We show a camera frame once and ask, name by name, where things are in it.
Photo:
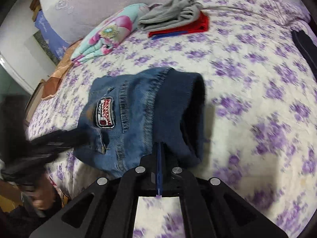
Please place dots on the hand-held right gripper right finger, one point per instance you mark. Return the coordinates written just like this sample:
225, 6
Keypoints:
169, 163

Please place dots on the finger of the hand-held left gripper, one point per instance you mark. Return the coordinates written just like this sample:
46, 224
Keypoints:
54, 150
66, 135

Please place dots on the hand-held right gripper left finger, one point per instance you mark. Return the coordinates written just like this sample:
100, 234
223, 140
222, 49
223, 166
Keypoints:
151, 163

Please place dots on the blue denim pants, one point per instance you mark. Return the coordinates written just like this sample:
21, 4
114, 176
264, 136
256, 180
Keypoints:
138, 109

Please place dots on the dark navy pants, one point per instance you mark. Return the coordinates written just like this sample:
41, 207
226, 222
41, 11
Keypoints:
304, 44

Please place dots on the person's left hand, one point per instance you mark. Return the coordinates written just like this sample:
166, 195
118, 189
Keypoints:
44, 193

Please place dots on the brown satin pillow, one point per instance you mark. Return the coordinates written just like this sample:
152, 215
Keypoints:
54, 81

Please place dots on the blue patterned cushion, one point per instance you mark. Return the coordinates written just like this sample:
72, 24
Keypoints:
49, 37

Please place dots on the folded floral blanket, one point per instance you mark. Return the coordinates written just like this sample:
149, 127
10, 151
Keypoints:
111, 34

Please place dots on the purple floral bedsheet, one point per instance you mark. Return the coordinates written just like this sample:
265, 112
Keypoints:
247, 79

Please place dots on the folded blue garment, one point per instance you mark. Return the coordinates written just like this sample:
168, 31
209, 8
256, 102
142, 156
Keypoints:
173, 34

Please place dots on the folded red garment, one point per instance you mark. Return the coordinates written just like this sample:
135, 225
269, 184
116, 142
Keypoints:
198, 24

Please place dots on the folded grey garment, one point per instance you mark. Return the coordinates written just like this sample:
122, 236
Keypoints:
171, 14

